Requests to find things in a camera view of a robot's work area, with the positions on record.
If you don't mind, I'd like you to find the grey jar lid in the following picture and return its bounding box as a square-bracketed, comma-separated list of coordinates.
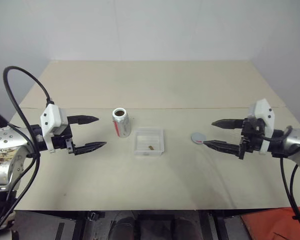
[190, 131, 208, 146]

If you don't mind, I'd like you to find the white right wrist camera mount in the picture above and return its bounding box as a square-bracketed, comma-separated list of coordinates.
[247, 98, 276, 156]

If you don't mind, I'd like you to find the black metal table frame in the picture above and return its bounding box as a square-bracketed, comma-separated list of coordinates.
[13, 209, 243, 240]

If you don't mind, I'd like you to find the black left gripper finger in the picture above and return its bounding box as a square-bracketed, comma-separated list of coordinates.
[66, 114, 100, 126]
[73, 141, 108, 157]

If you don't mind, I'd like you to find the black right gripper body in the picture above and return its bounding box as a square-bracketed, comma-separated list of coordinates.
[238, 117, 267, 160]

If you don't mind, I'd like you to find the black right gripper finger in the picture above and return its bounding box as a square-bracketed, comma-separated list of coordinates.
[211, 118, 245, 131]
[202, 139, 242, 159]

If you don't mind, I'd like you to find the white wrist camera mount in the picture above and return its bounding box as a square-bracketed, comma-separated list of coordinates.
[247, 98, 276, 156]
[39, 103, 71, 154]

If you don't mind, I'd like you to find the red and white jar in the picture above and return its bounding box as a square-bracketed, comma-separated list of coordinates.
[111, 107, 133, 139]

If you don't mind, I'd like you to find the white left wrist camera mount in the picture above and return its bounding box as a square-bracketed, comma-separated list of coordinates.
[39, 103, 71, 154]

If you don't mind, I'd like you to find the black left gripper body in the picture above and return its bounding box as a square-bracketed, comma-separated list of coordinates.
[51, 132, 78, 155]

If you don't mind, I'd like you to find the orange sheet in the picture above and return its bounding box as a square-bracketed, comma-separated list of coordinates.
[240, 206, 300, 240]

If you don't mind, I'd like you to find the clear plastic tray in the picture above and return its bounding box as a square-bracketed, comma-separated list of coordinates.
[133, 127, 165, 157]

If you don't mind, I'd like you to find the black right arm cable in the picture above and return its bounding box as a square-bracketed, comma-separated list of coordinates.
[263, 126, 300, 240]

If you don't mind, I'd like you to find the silver metal clamp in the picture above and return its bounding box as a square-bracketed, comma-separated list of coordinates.
[87, 211, 101, 222]

